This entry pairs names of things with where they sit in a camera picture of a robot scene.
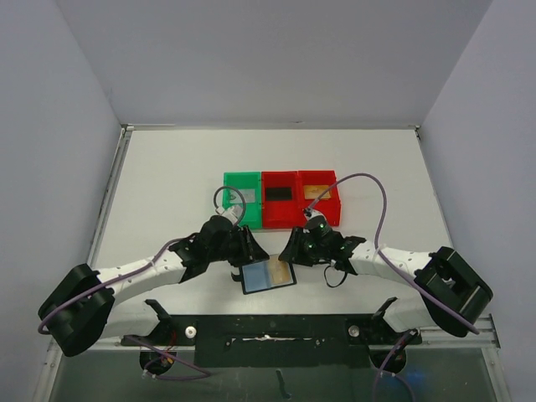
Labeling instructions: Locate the gold card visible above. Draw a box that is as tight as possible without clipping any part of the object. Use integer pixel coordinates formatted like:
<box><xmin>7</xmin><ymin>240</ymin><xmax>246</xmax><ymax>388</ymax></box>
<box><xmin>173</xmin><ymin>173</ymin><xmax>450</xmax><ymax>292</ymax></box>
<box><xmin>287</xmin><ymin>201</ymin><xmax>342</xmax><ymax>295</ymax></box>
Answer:
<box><xmin>267</xmin><ymin>256</ymin><xmax>293</xmax><ymax>287</ymax></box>
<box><xmin>303</xmin><ymin>184</ymin><xmax>332</xmax><ymax>201</ymax></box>

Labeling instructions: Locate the black leather card holder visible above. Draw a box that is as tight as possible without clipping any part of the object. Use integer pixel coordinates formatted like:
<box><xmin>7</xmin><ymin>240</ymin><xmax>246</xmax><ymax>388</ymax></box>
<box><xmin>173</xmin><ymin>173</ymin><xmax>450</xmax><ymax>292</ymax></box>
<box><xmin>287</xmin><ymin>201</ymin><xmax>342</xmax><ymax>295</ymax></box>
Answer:
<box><xmin>231</xmin><ymin>255</ymin><xmax>297</xmax><ymax>295</ymax></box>

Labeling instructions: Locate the green plastic bin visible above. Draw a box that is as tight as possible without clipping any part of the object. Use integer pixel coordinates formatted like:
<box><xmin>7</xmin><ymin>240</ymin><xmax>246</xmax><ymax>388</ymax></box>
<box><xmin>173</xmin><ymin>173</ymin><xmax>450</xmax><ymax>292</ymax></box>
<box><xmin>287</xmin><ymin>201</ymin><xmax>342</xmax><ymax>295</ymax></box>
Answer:
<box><xmin>220</xmin><ymin>170</ymin><xmax>265</xmax><ymax>231</ymax></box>

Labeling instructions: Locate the red plastic bin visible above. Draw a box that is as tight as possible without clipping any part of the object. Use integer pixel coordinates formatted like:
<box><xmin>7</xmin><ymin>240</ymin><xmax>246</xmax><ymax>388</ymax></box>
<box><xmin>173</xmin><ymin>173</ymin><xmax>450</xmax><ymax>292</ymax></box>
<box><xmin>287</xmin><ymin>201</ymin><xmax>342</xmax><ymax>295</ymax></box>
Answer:
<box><xmin>261</xmin><ymin>171</ymin><xmax>302</xmax><ymax>229</ymax></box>
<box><xmin>296</xmin><ymin>168</ymin><xmax>343</xmax><ymax>229</ymax></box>

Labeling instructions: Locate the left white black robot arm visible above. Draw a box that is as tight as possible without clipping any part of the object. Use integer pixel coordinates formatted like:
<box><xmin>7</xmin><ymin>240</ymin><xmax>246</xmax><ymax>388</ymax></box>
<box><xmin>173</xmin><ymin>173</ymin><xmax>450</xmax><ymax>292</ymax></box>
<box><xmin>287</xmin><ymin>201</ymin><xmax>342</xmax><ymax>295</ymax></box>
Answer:
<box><xmin>38</xmin><ymin>215</ymin><xmax>270</xmax><ymax>357</ymax></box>

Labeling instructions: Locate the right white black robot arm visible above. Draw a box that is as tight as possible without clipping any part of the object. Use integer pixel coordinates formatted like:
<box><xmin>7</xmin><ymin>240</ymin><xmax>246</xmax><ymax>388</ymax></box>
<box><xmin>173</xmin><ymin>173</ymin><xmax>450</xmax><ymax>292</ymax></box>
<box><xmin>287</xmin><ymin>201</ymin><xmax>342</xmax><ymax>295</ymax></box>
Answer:
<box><xmin>279</xmin><ymin>216</ymin><xmax>493</xmax><ymax>338</ymax></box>

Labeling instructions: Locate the gold card in bin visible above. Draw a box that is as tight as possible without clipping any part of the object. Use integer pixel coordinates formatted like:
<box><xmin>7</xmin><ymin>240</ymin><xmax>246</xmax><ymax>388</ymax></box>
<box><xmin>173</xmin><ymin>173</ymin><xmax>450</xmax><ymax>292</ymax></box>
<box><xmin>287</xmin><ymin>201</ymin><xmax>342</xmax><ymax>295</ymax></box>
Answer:
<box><xmin>303</xmin><ymin>184</ymin><xmax>332</xmax><ymax>201</ymax></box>

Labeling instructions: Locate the silver card in bin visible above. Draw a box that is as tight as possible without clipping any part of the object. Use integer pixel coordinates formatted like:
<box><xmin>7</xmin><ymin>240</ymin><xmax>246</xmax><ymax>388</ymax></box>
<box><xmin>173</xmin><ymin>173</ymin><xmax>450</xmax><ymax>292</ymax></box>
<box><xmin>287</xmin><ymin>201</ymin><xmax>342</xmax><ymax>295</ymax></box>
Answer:
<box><xmin>227</xmin><ymin>188</ymin><xmax>256</xmax><ymax>204</ymax></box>

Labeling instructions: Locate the black card in bin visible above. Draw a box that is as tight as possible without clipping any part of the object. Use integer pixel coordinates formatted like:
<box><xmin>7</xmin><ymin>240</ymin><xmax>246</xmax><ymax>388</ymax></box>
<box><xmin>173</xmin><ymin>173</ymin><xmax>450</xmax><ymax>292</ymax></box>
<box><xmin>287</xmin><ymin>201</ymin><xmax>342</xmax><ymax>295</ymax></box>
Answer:
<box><xmin>265</xmin><ymin>187</ymin><xmax>292</xmax><ymax>202</ymax></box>

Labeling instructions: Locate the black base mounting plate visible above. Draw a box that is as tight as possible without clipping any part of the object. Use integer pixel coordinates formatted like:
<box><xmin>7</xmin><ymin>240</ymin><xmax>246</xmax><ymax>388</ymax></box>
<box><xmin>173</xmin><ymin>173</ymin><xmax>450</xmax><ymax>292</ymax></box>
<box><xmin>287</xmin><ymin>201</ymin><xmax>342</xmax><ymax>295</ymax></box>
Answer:
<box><xmin>140</xmin><ymin>313</ymin><xmax>402</xmax><ymax>369</ymax></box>

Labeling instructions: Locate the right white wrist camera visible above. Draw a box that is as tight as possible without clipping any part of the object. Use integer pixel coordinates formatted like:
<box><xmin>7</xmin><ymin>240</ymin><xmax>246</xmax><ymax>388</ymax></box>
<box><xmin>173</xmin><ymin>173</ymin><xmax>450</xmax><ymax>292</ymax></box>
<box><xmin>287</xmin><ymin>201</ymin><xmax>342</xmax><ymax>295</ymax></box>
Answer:
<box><xmin>303</xmin><ymin>208</ymin><xmax>325</xmax><ymax>220</ymax></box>

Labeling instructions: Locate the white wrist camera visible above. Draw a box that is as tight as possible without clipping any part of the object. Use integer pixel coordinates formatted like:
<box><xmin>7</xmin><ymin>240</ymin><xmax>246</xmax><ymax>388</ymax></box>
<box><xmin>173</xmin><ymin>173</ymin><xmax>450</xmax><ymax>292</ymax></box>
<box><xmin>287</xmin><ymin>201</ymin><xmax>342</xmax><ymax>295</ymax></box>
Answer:
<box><xmin>303</xmin><ymin>208</ymin><xmax>325</xmax><ymax>220</ymax></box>
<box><xmin>215</xmin><ymin>204</ymin><xmax>244</xmax><ymax>225</ymax></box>

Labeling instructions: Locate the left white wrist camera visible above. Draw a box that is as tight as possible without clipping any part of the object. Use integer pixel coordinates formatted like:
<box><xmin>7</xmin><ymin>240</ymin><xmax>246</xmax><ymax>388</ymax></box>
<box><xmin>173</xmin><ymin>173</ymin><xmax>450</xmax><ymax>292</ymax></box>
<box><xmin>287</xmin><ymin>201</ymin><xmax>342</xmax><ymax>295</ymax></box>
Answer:
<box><xmin>215</xmin><ymin>204</ymin><xmax>244</xmax><ymax>225</ymax></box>

